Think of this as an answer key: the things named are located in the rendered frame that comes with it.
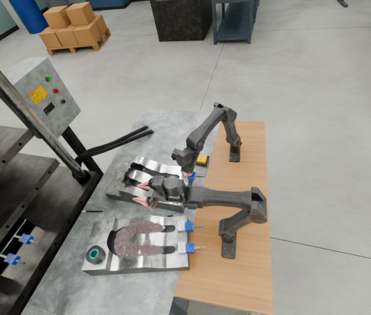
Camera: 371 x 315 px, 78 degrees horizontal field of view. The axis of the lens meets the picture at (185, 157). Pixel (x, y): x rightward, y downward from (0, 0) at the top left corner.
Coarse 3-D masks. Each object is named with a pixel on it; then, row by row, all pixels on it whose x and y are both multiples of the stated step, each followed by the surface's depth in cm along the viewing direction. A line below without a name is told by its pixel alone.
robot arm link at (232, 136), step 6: (222, 108) 121; (222, 120) 126; (228, 126) 126; (234, 126) 131; (228, 132) 133; (234, 132) 134; (228, 138) 140; (234, 138) 137; (240, 138) 142; (234, 144) 140
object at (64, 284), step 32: (160, 128) 179; (192, 128) 174; (128, 160) 162; (160, 160) 158; (96, 192) 148; (64, 256) 124; (64, 288) 113; (96, 288) 111; (128, 288) 109; (160, 288) 107
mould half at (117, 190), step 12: (120, 168) 150; (156, 168) 142; (168, 168) 141; (180, 168) 139; (120, 180) 144; (144, 180) 135; (192, 180) 140; (108, 192) 139; (120, 192) 132; (132, 192) 129; (144, 192) 131; (168, 204) 126; (180, 204) 123
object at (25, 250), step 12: (12, 228) 121; (24, 228) 124; (36, 228) 131; (12, 240) 118; (36, 240) 132; (0, 252) 113; (12, 252) 119; (24, 252) 126; (0, 264) 114; (12, 264) 120; (12, 276) 120
